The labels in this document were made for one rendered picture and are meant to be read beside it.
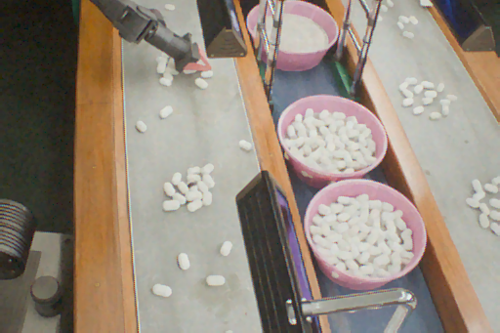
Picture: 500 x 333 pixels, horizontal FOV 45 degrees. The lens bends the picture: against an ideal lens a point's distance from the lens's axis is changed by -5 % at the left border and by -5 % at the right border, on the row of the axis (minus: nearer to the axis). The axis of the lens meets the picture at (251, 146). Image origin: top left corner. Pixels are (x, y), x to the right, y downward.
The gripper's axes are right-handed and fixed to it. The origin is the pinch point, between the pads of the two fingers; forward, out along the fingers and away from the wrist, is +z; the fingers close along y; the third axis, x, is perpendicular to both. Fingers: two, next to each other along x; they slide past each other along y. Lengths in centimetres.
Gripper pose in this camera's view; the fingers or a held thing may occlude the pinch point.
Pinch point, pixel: (207, 67)
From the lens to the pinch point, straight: 165.6
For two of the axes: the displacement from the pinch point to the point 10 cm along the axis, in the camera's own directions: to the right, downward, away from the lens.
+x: -7.1, 5.7, 4.2
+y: -1.8, -7.2, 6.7
